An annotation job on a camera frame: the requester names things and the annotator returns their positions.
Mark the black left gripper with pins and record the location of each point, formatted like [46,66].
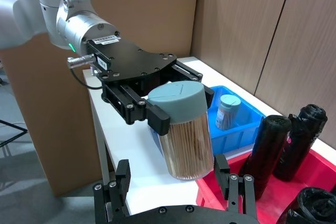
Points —
[131,58]

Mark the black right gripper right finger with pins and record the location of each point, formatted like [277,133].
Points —
[221,174]

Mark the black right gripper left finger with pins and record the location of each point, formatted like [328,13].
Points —
[123,182]

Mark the clear toothpick jar grey lid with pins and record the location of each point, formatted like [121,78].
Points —
[227,115]
[189,142]

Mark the white table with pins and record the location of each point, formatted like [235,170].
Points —
[131,150]

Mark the blue plastic bin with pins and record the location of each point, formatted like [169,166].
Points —
[236,140]

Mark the black garbage bag roll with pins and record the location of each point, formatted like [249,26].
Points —
[265,150]
[315,205]
[302,140]

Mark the brown cardboard partition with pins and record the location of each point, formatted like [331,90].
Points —
[144,11]

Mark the red plastic bin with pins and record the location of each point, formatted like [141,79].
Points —
[315,166]

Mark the black stand leg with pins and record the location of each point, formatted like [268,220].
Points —
[26,130]

